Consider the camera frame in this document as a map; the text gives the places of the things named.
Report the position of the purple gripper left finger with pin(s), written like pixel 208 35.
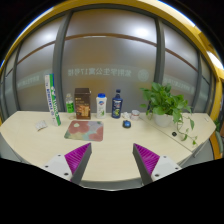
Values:
pixel 71 166

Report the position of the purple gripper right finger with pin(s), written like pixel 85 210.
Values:
pixel 151 166

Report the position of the floral pastel mouse pad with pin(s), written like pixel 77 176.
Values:
pixel 85 130

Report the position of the blue black computer mouse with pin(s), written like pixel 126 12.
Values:
pixel 126 124

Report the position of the white plant pot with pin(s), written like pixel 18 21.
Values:
pixel 162 120

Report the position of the small white red jar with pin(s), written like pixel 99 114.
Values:
pixel 135 115

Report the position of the white blister pack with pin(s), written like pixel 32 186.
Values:
pixel 41 125

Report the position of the small white crumpled object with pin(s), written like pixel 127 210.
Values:
pixel 125 115

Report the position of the clear green-label plastic bottle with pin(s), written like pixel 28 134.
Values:
pixel 70 106

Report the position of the green pothos plant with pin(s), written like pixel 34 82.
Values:
pixel 159 102

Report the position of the white bottle blue cap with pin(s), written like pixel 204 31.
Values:
pixel 101 101

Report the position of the brown cardboard box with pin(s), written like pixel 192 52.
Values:
pixel 82 103

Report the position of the dark blue bottle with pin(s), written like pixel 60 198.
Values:
pixel 117 102

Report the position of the green white shuttlecock tube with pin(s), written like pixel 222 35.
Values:
pixel 51 99

